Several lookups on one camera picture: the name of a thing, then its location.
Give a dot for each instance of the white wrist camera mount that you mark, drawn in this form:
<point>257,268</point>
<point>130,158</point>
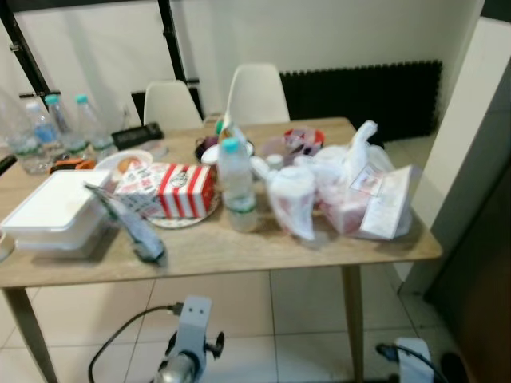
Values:
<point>415,363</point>
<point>192,327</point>

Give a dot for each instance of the black window frame post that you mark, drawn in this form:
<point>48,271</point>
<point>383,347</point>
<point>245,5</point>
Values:
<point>177,40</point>
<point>24,52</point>

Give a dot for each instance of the large clear plastic bottle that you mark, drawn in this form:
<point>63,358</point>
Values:
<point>20,148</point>

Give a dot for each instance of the white bowl with food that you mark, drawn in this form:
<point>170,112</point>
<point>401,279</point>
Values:
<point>124,163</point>

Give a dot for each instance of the white foam food container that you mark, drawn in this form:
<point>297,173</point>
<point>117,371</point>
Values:
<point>52,211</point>

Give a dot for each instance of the red bowl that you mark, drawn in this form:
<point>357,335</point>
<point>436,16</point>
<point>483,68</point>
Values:
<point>307,140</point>

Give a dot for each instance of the red white striped box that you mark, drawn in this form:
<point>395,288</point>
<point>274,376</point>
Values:
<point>176,191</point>

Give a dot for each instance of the small white plastic bag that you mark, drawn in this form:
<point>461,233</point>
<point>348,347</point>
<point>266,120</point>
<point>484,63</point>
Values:
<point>291,199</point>

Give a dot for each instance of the light wooden table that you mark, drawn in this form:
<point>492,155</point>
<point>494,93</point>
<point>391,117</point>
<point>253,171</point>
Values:
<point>239,247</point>

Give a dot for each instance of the clear water bottle teal cap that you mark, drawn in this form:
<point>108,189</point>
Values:
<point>68,128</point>
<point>97,132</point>
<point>237,183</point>

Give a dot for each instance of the dark bowl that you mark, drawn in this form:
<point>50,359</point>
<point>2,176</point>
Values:
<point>206,148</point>

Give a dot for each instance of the large white plastic bag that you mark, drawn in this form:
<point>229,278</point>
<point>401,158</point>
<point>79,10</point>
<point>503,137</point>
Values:
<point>359,195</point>

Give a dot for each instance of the black ribbed wall panel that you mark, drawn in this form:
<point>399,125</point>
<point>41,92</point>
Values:
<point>359,96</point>

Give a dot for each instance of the black rectangular box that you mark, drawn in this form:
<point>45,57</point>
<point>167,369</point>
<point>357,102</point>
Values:
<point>137,136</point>

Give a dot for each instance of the orange snack packet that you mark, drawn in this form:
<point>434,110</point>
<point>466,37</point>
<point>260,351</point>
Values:
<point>73,165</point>

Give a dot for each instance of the clear green plastic packet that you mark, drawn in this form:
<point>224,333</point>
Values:
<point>132,227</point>

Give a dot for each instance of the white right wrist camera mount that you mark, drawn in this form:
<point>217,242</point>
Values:
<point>415,363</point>

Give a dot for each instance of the white green packet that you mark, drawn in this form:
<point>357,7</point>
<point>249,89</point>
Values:
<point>230,126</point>

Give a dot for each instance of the small white jar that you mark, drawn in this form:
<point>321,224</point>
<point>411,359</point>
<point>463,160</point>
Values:
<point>275,161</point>

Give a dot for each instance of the patterned round plate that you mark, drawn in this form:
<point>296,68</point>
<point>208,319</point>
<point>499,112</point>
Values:
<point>192,223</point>

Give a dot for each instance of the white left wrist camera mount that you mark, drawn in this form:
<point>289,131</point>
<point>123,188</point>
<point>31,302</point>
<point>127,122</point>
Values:
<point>192,327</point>

